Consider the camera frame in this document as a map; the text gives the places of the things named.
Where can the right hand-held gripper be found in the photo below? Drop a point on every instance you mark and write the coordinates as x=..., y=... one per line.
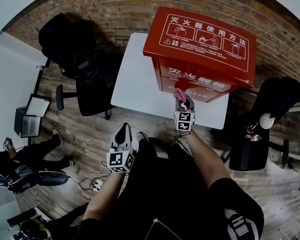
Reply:
x=185, y=121

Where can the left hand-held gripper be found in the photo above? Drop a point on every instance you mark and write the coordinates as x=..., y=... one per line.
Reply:
x=116, y=160

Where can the pink cloth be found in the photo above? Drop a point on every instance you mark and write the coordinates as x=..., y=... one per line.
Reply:
x=179, y=94

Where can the red fire extinguisher box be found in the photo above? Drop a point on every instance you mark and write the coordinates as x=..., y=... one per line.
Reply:
x=202, y=46

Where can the person's left forearm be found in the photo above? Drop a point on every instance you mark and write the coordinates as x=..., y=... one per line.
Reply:
x=105, y=196

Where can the person's right forearm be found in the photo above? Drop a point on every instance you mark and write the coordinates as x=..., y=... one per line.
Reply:
x=207, y=164

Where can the person's left shoe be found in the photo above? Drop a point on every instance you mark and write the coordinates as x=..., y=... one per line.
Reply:
x=142, y=136

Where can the person's shoe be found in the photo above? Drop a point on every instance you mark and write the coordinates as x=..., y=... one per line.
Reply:
x=142, y=136
x=177, y=141

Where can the person's right shoe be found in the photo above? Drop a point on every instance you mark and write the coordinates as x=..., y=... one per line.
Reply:
x=177, y=141

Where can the white power strip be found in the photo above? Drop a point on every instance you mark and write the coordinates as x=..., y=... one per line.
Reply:
x=97, y=184

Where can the white square platform board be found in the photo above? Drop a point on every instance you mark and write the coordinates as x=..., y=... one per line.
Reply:
x=137, y=84

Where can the person's black shirt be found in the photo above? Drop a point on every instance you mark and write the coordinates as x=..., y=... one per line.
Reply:
x=170, y=196

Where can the black bag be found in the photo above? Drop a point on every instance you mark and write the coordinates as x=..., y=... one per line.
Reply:
x=90, y=69

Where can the white plush ball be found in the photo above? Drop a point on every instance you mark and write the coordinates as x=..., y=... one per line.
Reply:
x=266, y=121

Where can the black office chair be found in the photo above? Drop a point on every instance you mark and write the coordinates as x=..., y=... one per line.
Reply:
x=255, y=151
x=62, y=41

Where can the white tissue box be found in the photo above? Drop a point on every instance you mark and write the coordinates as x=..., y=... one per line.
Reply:
x=37, y=106

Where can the dark storage bin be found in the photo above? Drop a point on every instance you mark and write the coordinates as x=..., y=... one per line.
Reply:
x=27, y=126

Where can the white desk with black frame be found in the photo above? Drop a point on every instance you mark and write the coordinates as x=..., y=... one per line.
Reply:
x=7, y=79

